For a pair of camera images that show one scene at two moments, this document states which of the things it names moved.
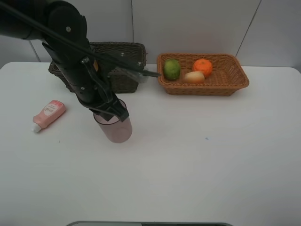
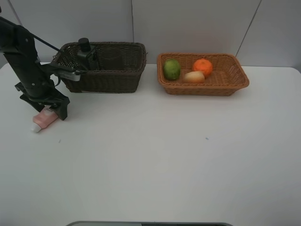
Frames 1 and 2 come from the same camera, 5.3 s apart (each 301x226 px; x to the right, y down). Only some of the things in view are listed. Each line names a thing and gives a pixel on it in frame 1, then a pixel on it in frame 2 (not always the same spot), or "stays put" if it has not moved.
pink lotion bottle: (49, 114) stays put
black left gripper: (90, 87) to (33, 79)
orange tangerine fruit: (203, 65) stays put
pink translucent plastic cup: (115, 131) to (112, 58)
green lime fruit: (171, 69) stays put
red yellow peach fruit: (194, 77) stays put
